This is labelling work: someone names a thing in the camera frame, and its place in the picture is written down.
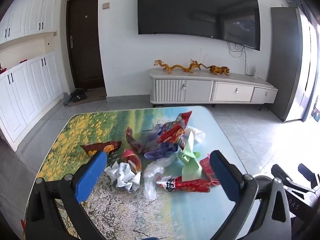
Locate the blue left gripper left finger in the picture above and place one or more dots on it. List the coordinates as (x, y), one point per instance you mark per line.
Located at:
(88, 175)

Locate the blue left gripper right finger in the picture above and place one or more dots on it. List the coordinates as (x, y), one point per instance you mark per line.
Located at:
(228, 175)

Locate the small red packet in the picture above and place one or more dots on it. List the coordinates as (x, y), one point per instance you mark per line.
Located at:
(208, 171)

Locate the red orange chip bag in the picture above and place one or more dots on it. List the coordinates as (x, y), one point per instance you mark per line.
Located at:
(107, 147)

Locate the white paper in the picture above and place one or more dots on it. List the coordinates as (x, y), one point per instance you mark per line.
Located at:
(122, 174)

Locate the green paper piece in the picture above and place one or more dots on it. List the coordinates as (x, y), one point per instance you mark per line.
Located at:
(192, 169)

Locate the pink orange wrapper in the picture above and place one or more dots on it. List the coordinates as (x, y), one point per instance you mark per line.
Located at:
(134, 160)

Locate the red white snack wrapper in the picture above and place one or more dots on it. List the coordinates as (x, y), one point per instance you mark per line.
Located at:
(171, 184)

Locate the clear plastic bag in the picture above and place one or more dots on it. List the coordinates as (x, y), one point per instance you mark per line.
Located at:
(151, 172)

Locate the large red snack bag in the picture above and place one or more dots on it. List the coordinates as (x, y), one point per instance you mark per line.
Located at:
(173, 132)

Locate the red clear wrapper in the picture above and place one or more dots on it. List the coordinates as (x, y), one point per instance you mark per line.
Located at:
(146, 141)

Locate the purple plastic wrapper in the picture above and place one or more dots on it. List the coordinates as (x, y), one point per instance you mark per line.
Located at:
(164, 150)

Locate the black shoes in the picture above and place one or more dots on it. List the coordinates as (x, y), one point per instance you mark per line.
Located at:
(78, 95)

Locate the white tv cabinet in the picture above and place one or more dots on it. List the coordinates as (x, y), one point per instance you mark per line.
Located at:
(202, 87)

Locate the golden tiger figurine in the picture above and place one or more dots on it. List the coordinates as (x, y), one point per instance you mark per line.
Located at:
(218, 70)

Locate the golden dragon figurine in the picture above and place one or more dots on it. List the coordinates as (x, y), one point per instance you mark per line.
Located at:
(169, 69)

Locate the grey refrigerator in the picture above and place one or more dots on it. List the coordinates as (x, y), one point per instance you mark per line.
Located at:
(289, 62)

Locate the dark brown entrance door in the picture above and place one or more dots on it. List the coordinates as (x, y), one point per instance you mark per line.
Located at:
(83, 43)

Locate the white wall cupboards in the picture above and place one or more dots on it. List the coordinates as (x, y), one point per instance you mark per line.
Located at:
(30, 80)

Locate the large black wall television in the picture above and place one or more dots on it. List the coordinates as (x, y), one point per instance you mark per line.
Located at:
(236, 21)

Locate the beige wall switch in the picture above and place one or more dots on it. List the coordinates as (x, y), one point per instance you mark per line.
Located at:
(106, 5)

